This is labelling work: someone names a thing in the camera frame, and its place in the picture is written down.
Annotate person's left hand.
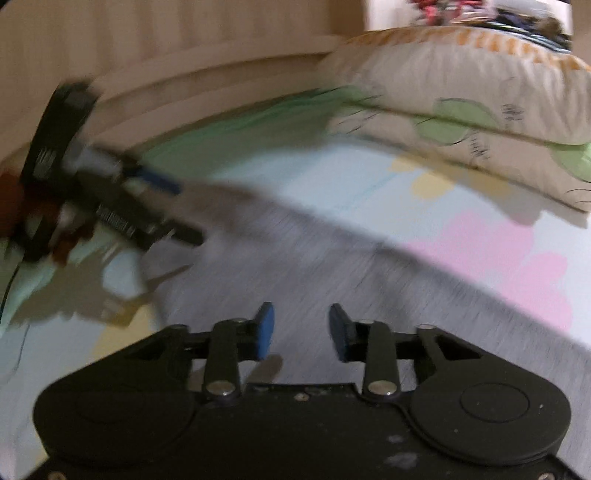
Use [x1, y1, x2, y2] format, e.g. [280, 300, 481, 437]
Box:
[50, 224, 94, 268]

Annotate pastel floral bed sheet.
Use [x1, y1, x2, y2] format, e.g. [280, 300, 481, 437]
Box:
[0, 88, 591, 462]

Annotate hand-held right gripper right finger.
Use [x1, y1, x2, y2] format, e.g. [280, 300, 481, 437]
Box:
[328, 304, 481, 402]

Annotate cream pillow with green print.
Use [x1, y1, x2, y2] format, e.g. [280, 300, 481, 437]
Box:
[318, 25, 591, 214]

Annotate colourful cloth pile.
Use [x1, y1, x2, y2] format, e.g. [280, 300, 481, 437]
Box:
[406, 0, 575, 49]

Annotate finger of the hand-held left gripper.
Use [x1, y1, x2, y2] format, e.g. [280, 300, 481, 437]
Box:
[121, 162, 184, 197]
[147, 213, 206, 249]

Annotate beige wooden bed headboard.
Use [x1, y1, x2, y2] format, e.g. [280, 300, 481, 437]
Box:
[0, 0, 370, 185]

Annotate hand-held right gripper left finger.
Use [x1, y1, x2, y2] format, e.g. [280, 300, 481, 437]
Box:
[124, 302, 276, 403]

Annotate grey pants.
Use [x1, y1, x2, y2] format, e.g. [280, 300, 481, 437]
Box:
[139, 179, 591, 416]

